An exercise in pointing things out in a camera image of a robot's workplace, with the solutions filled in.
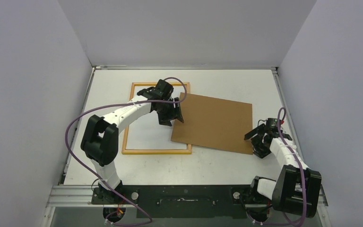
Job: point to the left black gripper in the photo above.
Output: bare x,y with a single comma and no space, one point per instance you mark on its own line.
174,114

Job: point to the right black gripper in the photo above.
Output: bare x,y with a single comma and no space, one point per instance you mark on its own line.
259,137

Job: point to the brown cardboard backing board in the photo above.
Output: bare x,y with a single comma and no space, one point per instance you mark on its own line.
214,123

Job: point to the sky and building photo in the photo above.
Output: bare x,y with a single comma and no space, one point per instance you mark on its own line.
146,133

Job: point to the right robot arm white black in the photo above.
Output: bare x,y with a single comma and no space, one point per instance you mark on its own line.
296,190

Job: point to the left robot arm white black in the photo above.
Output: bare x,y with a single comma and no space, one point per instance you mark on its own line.
100,141

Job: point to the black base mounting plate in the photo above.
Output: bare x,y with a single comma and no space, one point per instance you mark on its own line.
184,211

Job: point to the aluminium table rail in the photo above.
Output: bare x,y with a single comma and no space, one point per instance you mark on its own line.
68,195

